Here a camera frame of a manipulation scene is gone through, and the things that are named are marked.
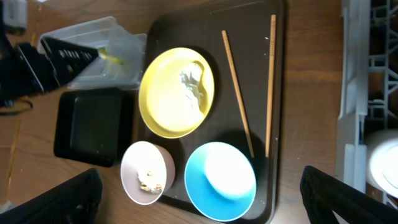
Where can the dark brown serving tray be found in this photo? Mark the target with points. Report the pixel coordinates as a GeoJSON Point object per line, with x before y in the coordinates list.
{"type": "Point", "coordinates": [248, 25]}

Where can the yellow plate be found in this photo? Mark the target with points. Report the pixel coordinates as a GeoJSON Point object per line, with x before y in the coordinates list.
{"type": "Point", "coordinates": [165, 111]}

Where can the wooden chopstick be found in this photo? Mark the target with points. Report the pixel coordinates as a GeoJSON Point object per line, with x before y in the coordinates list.
{"type": "Point", "coordinates": [270, 83]}
{"type": "Point", "coordinates": [237, 91]}

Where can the clear plastic waste bin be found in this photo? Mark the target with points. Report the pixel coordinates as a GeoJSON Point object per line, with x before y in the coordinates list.
{"type": "Point", "coordinates": [107, 34]}

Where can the right wooden chopstick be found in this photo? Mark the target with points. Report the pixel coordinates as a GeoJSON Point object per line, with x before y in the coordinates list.
{"type": "Point", "coordinates": [270, 83]}

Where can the black waste tray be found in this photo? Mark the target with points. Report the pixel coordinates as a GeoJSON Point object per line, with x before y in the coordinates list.
{"type": "Point", "coordinates": [94, 126]}

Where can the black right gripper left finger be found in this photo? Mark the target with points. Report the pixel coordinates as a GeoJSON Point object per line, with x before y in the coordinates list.
{"type": "Point", "coordinates": [74, 201]}

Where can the light blue bowl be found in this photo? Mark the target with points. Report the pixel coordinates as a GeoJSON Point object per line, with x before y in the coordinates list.
{"type": "Point", "coordinates": [220, 181]}

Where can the grey dishwasher rack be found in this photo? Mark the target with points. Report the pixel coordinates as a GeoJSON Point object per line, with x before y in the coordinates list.
{"type": "Point", "coordinates": [368, 90]}

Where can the white cup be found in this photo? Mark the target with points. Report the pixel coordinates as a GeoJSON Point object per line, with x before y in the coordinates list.
{"type": "Point", "coordinates": [382, 160]}

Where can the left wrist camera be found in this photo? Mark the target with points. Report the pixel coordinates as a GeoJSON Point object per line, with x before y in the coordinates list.
{"type": "Point", "coordinates": [14, 13]}

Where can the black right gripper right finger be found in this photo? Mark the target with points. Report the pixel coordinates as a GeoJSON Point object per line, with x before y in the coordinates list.
{"type": "Point", "coordinates": [324, 197]}

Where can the green snack wrapper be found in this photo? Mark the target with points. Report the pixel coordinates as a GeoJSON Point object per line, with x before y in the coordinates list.
{"type": "Point", "coordinates": [106, 56]}

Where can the left wooden chopstick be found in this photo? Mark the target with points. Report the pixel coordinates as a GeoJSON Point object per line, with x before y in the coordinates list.
{"type": "Point", "coordinates": [237, 91]}

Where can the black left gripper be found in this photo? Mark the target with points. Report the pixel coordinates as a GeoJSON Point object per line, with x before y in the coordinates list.
{"type": "Point", "coordinates": [26, 72]}

